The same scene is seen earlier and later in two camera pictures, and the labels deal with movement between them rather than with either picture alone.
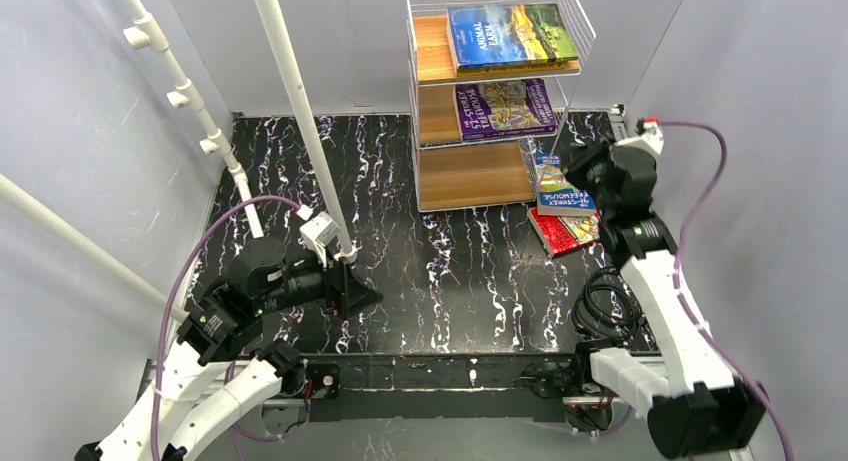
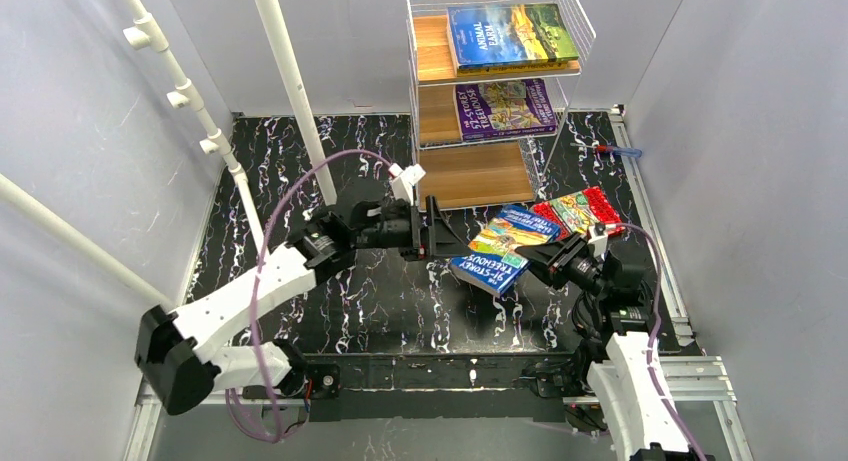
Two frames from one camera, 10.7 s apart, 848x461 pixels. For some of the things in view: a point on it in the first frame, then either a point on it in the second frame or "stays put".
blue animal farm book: (510, 34) stays put
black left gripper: (337, 288) → (429, 226)
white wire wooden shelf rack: (489, 68) stays put
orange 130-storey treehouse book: (511, 68) stays put
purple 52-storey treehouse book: (505, 108) stays put
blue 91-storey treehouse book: (558, 194) → (492, 262)
